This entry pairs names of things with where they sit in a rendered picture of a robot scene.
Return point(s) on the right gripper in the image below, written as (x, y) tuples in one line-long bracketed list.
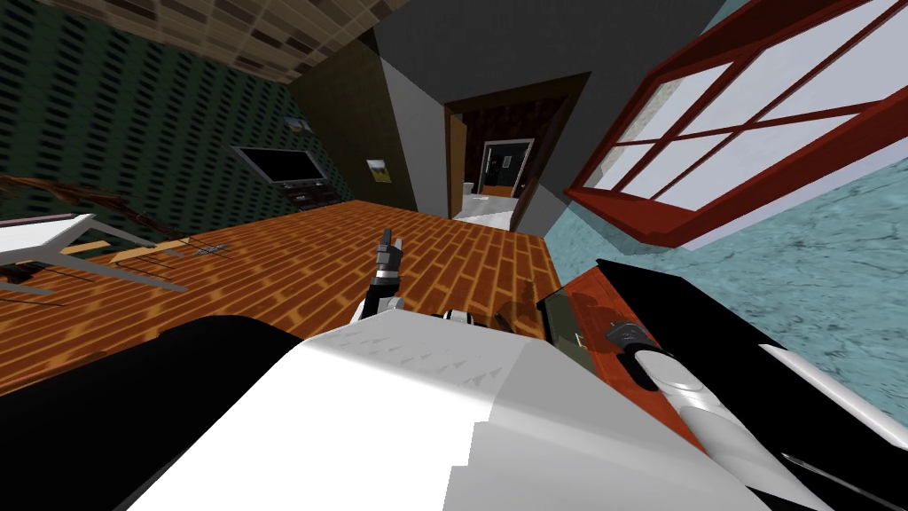
[(626, 335)]

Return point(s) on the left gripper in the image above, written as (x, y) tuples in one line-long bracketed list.
[(389, 258)]

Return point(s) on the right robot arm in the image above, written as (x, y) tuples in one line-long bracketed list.
[(716, 419)]

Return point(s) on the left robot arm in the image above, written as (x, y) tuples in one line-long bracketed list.
[(106, 426)]

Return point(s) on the red-brown wooden cabinet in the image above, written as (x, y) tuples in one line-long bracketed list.
[(603, 312)]

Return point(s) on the olive green block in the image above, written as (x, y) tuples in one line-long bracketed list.
[(564, 323)]

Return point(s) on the brown door leaf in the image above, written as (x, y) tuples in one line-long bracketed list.
[(457, 167)]

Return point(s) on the black television on stand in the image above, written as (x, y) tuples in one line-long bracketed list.
[(284, 165)]

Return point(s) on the black door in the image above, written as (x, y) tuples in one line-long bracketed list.
[(505, 167)]

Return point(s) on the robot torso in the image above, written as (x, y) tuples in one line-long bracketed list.
[(397, 426)]

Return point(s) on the red framed window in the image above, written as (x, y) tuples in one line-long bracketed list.
[(738, 135)]

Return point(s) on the white table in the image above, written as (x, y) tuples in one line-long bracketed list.
[(42, 238)]

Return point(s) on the yellow green wall picture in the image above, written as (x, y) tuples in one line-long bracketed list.
[(379, 171)]

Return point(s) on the small landscape wall picture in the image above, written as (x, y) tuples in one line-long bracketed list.
[(298, 125)]

